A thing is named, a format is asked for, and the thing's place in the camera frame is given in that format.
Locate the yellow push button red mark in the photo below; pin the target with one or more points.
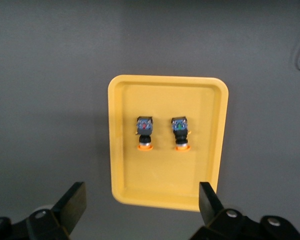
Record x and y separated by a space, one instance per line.
144 125

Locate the yellow plastic tray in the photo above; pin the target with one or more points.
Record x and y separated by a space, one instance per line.
165 170

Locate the yellow push button green mark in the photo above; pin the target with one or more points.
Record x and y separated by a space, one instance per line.
180 125

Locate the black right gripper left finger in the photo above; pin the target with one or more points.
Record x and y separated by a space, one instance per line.
67 210

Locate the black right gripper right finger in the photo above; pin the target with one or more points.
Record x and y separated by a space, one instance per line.
210 207

